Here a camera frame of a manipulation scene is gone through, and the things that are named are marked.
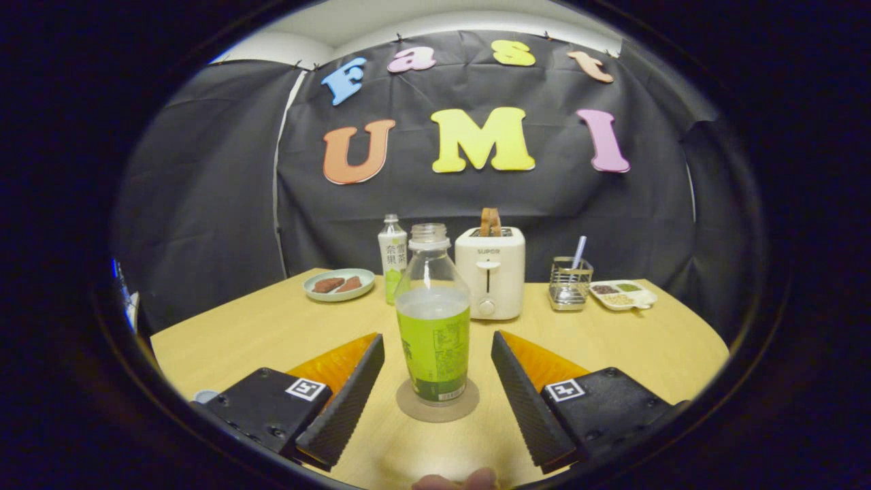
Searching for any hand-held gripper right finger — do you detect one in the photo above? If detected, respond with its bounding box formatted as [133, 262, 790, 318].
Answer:
[491, 331, 681, 476]

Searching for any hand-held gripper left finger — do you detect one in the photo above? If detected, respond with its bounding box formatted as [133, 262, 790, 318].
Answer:
[193, 332, 387, 472]

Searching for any round brown coaster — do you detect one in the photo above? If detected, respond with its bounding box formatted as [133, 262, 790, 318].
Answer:
[396, 378, 480, 423]

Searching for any clear juice bottle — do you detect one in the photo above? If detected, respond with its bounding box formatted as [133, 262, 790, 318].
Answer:
[395, 223, 472, 407]

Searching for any capped white green bottle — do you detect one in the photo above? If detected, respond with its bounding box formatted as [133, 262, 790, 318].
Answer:
[378, 214, 409, 306]

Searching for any wooden table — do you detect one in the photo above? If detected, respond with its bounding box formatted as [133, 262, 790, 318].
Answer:
[150, 267, 730, 490]

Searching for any pale green plate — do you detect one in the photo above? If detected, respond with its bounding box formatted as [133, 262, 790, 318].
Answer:
[303, 268, 376, 303]

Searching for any white toaster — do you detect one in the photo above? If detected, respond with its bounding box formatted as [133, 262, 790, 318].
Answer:
[455, 227, 526, 321]

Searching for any white divided dish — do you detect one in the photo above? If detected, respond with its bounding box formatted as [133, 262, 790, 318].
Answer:
[589, 280, 659, 312]

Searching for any blue white clutter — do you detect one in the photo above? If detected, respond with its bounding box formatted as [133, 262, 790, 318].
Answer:
[112, 259, 141, 315]

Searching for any wire mesh holder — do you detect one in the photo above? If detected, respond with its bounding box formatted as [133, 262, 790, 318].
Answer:
[548, 257, 594, 312]

